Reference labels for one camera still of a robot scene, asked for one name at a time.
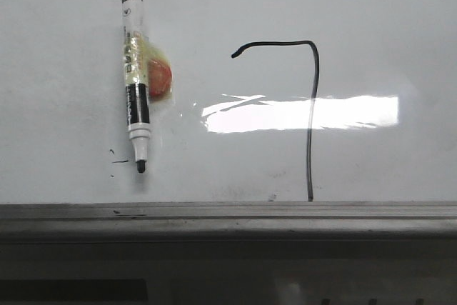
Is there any black and white whiteboard marker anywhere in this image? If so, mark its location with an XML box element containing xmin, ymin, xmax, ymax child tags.
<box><xmin>121</xmin><ymin>0</ymin><xmax>171</xmax><ymax>174</ymax></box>

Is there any white whiteboard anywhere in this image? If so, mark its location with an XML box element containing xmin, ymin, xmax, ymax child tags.
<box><xmin>1</xmin><ymin>0</ymin><xmax>456</xmax><ymax>204</ymax></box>

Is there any grey aluminium whiteboard frame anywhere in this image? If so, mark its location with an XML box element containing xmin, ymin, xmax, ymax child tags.
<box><xmin>1</xmin><ymin>201</ymin><xmax>456</xmax><ymax>244</ymax></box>

